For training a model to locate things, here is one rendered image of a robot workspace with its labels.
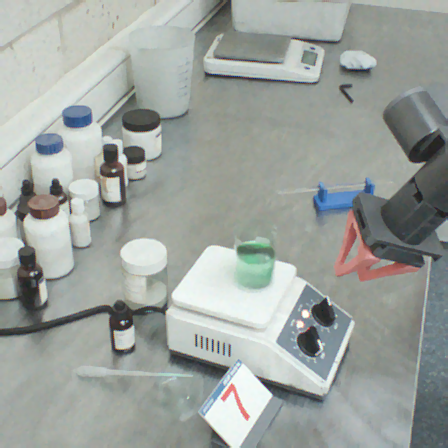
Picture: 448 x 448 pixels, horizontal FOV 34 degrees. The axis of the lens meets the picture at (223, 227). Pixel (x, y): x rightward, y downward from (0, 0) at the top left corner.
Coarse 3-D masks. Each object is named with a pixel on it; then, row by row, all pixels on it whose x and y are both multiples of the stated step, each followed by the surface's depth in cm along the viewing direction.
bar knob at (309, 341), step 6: (306, 330) 84; (312, 330) 83; (300, 336) 84; (306, 336) 84; (312, 336) 83; (318, 336) 83; (300, 342) 83; (306, 342) 84; (312, 342) 83; (318, 342) 83; (300, 348) 83; (306, 348) 83; (312, 348) 83; (318, 348) 82; (306, 354) 83; (312, 354) 83; (318, 354) 83
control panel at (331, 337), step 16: (304, 288) 90; (304, 304) 88; (288, 320) 85; (304, 320) 86; (336, 320) 89; (288, 336) 83; (320, 336) 86; (336, 336) 87; (288, 352) 82; (336, 352) 86; (320, 368) 83
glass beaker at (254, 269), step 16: (240, 224) 85; (256, 224) 86; (272, 224) 85; (240, 240) 86; (256, 240) 87; (272, 240) 86; (240, 256) 83; (256, 256) 82; (272, 256) 83; (240, 272) 84; (256, 272) 83; (272, 272) 85; (240, 288) 86; (256, 288) 85
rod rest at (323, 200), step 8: (320, 184) 117; (320, 192) 117; (336, 192) 120; (344, 192) 120; (352, 192) 120; (368, 192) 119; (320, 200) 118; (328, 200) 118; (336, 200) 118; (344, 200) 118; (320, 208) 117; (328, 208) 117; (336, 208) 117
